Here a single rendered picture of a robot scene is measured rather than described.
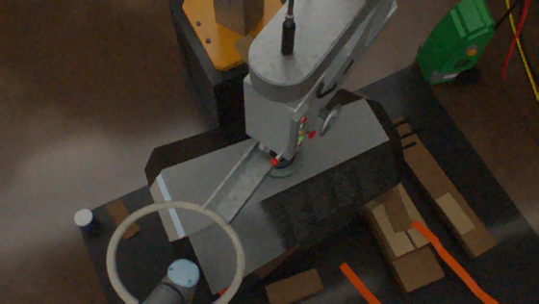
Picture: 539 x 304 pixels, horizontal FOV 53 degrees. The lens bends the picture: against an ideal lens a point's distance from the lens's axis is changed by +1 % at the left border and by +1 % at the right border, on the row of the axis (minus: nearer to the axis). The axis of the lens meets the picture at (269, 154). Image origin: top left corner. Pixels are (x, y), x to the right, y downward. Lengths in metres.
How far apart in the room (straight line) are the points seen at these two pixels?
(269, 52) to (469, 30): 1.92
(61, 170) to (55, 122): 0.35
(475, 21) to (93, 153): 2.45
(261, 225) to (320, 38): 1.03
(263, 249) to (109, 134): 1.50
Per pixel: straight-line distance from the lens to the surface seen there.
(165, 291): 1.58
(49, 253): 3.41
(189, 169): 2.47
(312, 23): 1.77
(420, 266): 3.19
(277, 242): 2.52
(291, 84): 1.65
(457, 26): 3.47
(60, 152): 3.62
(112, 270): 1.93
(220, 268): 2.49
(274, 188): 2.42
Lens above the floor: 3.10
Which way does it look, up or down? 66 degrees down
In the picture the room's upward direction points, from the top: 2 degrees clockwise
